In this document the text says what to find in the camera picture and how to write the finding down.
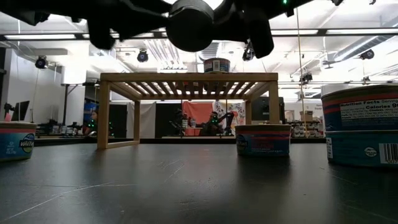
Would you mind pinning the ceiling light tube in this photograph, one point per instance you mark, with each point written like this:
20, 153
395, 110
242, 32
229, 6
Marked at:
360, 31
40, 36
295, 32

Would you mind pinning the background goods shelf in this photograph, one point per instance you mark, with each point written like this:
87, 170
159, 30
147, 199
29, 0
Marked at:
311, 130

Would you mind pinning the cardboard box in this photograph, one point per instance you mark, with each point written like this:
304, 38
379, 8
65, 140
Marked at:
307, 116

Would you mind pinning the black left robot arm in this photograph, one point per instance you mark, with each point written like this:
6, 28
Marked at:
18, 9

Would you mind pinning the background black robot arm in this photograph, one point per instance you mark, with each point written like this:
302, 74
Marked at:
62, 128
178, 119
228, 116

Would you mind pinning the person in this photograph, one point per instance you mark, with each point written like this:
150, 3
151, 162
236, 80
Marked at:
93, 116
214, 123

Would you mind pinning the white panel on stand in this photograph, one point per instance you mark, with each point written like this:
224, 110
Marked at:
73, 74

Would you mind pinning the white curtain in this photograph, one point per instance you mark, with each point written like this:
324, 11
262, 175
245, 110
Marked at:
147, 119

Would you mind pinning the black cabinet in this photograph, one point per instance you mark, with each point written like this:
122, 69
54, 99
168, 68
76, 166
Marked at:
259, 109

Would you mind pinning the blue pink label salmon can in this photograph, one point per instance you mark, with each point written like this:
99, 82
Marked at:
357, 115
189, 28
264, 143
14, 146

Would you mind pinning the slanted grey ceiling duct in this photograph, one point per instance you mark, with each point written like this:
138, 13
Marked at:
385, 42

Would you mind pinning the wooden slatted shelf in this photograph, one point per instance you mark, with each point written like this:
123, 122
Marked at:
186, 76

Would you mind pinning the teal label tin can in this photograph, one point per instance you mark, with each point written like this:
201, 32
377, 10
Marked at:
351, 149

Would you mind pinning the orange backdrop cloth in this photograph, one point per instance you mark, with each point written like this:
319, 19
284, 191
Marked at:
196, 107

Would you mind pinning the background table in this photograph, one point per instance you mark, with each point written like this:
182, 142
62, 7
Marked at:
174, 137

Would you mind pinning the blue storage bin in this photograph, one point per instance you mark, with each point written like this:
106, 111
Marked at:
89, 105

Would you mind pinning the gold-lidded tin can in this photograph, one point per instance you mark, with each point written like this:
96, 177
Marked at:
216, 66

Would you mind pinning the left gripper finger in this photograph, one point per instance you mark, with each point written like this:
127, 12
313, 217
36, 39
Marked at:
101, 34
140, 23

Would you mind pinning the black monitor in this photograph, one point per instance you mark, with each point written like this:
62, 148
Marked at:
20, 110

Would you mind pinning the black stand pole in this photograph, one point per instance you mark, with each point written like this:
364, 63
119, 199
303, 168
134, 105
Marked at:
66, 102

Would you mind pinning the illustrated white poster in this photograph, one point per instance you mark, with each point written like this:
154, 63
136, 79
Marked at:
237, 107

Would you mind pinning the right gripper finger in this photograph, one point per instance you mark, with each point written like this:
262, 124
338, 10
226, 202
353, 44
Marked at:
261, 37
231, 26

